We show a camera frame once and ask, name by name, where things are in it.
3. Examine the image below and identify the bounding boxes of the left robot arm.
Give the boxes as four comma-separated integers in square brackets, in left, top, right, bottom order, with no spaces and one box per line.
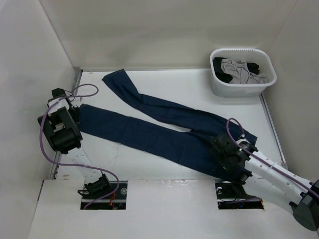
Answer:
[37,88,101,184]

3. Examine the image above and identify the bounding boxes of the dark blue jeans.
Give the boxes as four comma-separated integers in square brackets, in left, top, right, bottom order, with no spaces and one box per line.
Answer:
[78,69,257,180]

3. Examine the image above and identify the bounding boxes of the left aluminium table rail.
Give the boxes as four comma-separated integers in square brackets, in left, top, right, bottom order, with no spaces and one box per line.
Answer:
[48,67,83,180]

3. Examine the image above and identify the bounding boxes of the grey garment in basket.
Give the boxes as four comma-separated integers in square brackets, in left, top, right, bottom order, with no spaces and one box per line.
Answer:
[220,58,270,85]

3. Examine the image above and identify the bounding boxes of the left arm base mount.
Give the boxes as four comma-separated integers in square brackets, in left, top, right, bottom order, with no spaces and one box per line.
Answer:
[77,174,128,210]

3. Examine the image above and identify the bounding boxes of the white plastic basket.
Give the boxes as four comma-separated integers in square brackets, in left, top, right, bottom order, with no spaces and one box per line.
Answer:
[210,48,277,97]

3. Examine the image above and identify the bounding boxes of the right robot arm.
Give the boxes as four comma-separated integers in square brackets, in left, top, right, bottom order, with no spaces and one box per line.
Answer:
[212,134,319,232]

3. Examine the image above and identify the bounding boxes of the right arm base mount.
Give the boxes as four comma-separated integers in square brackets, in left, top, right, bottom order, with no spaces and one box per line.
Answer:
[215,180,264,210]

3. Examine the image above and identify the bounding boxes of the black garment in basket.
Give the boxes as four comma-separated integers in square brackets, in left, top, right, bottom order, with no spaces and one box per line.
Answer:
[212,56,261,84]

